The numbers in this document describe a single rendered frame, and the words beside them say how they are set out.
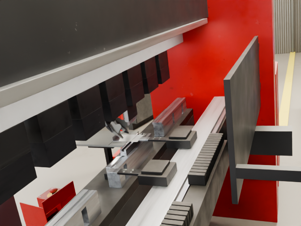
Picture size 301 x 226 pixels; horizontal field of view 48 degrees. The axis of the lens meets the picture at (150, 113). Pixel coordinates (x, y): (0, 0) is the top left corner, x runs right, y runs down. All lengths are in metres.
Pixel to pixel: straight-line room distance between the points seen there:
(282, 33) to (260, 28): 7.44
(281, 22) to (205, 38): 7.41
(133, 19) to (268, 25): 1.22
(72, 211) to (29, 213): 0.53
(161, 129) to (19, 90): 1.35
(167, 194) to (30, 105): 0.52
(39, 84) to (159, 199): 0.61
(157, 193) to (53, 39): 0.64
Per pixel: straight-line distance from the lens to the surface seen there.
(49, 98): 1.03
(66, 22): 0.82
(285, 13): 9.60
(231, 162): 1.16
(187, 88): 2.37
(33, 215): 1.69
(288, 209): 2.86
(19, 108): 0.94
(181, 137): 1.47
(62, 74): 0.74
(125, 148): 1.52
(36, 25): 0.74
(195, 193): 1.12
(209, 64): 2.29
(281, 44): 9.69
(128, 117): 1.54
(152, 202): 1.13
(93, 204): 1.28
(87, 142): 1.68
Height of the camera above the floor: 1.58
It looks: 17 degrees down
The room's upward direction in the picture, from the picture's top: 8 degrees counter-clockwise
